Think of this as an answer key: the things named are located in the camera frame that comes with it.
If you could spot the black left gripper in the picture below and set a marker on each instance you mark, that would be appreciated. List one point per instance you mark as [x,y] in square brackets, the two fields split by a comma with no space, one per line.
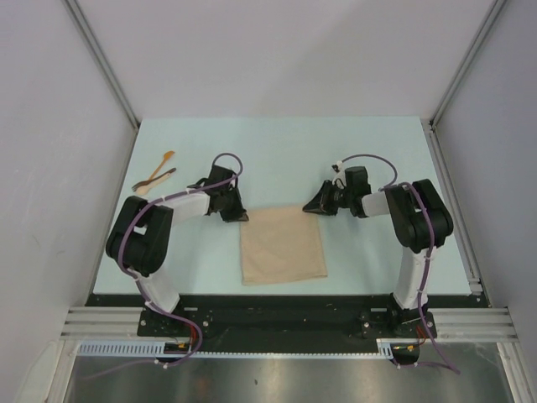
[237,214]

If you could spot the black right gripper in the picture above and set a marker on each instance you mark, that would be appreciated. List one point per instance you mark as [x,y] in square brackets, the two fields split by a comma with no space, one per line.
[321,203]

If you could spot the beige cloth napkin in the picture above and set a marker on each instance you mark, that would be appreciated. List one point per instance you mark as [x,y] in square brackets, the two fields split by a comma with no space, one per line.
[280,245]

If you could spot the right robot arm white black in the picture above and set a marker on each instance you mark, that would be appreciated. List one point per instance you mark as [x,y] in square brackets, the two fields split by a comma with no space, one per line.
[421,223]

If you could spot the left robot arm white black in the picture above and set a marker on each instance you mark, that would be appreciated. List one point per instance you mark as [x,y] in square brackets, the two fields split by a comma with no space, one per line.
[139,239]

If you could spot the orange wooden spoon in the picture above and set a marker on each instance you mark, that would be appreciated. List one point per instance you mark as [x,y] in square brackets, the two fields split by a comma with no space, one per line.
[166,156]

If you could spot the light wooden spoon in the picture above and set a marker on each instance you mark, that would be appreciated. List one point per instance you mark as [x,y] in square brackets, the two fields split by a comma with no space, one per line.
[145,189]

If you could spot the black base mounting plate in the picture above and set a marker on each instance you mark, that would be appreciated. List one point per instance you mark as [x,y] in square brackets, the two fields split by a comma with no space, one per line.
[295,323]

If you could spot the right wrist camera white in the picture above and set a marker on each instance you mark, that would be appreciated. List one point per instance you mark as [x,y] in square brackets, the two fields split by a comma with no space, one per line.
[339,178]

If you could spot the white slotted cable duct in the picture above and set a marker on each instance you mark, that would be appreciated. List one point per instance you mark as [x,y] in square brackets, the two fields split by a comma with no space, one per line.
[380,348]

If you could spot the right aluminium table rail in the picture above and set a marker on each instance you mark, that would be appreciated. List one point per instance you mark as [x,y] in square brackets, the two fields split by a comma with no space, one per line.
[463,240]

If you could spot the front aluminium cross rail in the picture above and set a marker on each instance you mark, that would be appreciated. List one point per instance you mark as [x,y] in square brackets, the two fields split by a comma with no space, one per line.
[461,325]

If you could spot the left aluminium frame post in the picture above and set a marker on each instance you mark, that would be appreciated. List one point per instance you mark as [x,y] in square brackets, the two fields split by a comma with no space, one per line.
[97,53]

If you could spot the aluminium frame post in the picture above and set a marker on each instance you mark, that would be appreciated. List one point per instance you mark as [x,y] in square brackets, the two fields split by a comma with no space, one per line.
[485,28]
[97,53]

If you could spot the right aluminium frame post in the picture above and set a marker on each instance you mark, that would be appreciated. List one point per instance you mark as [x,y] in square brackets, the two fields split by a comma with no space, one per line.
[485,28]

